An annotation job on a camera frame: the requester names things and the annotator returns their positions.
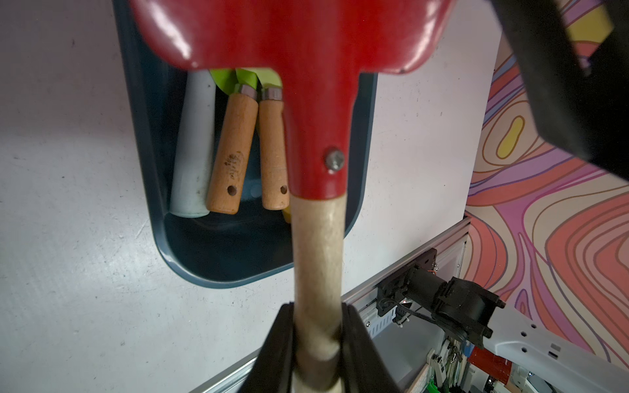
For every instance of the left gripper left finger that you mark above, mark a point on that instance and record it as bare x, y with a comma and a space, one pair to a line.
273, 368

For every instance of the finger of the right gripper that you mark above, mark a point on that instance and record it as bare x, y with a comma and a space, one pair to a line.
582, 111

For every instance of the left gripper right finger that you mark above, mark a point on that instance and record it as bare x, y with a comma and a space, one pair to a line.
362, 369

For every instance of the green trowel wooden handle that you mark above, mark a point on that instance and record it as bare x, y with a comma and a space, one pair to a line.
235, 143

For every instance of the light green round shovel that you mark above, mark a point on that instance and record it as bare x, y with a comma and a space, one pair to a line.
273, 163

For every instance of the light blue shovel white handle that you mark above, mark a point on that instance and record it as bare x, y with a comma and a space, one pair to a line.
194, 149

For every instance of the red square shovel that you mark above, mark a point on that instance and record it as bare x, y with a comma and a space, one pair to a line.
319, 49

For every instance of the green trowel yellow handle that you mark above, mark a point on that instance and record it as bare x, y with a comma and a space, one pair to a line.
287, 216

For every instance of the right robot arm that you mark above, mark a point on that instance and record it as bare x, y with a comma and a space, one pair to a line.
548, 198

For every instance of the teal storage box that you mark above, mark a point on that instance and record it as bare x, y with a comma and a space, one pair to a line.
216, 250

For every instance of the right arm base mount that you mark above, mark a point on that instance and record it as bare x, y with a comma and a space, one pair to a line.
393, 288

